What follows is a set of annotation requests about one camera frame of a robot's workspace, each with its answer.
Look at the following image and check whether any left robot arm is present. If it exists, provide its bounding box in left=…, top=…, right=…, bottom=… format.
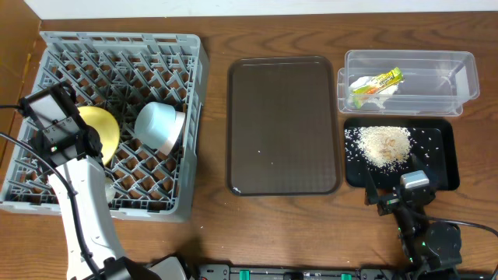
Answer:
left=19, top=82, right=159, bottom=279

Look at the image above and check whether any black waste tray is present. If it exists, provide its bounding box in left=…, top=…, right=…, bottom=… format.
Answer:
left=344, top=117, right=460, bottom=191

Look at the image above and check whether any white bowl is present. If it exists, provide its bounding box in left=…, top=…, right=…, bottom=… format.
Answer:
left=159, top=111, right=185, bottom=155

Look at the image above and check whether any pile of rice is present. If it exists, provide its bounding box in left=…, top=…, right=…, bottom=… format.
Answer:
left=344, top=126, right=417, bottom=174

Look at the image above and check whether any light blue bowl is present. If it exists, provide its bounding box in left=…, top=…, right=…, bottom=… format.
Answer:
left=134, top=102, right=176, bottom=154

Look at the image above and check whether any white paper cup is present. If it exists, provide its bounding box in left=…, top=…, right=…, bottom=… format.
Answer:
left=104, top=177, right=116, bottom=204

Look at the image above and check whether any brown serving tray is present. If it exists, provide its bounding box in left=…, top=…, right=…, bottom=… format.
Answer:
left=226, top=56, right=343, bottom=197

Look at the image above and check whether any clear plastic bin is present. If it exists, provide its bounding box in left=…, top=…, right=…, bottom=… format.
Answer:
left=337, top=50, right=480, bottom=117

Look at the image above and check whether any white napkin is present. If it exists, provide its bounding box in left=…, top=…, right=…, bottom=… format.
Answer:
left=348, top=76, right=399, bottom=109

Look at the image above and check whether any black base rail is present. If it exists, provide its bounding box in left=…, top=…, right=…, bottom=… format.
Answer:
left=147, top=254, right=498, bottom=280

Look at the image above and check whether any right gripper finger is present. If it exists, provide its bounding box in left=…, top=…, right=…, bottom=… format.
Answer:
left=411, top=154, right=438, bottom=183
left=365, top=166, right=378, bottom=205

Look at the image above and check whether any grey plastic dish rack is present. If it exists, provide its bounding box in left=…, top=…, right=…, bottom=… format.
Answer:
left=0, top=31, right=210, bottom=224

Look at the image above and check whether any green snack wrapper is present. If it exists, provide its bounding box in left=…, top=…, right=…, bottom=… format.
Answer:
left=350, top=67, right=404, bottom=97

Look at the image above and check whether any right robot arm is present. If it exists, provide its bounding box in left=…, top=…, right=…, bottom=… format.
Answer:
left=365, top=155, right=462, bottom=279

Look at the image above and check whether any yellow plate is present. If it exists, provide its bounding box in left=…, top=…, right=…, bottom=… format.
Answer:
left=79, top=106, right=120, bottom=165

